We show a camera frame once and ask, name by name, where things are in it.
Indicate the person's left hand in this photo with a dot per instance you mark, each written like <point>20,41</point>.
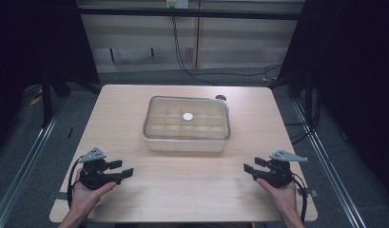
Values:
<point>84,198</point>

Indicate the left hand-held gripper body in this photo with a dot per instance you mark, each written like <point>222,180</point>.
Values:
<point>94,177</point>

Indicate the grey tape strip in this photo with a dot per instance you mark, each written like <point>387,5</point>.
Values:
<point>310,193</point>
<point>61,196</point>

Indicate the black horizontal bar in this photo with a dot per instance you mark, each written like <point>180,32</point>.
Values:
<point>189,13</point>

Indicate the black stand post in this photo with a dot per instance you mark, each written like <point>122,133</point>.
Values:
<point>46,98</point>

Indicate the person's right hand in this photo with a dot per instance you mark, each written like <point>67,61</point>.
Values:
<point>282,198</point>

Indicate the clear plastic compartment box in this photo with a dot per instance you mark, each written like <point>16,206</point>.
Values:
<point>186,126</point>

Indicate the white round disc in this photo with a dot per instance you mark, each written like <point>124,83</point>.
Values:
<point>188,117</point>

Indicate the dark curtain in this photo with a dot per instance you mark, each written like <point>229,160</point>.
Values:
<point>30,41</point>
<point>353,63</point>

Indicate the white wall socket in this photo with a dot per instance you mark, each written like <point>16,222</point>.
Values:
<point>177,3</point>

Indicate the yellow floor tape piece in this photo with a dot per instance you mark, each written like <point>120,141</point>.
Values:
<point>35,100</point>

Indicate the metal floor rail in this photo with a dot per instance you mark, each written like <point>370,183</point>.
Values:
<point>328,164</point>
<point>22,164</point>

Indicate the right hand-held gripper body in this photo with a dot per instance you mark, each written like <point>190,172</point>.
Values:
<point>277,174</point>

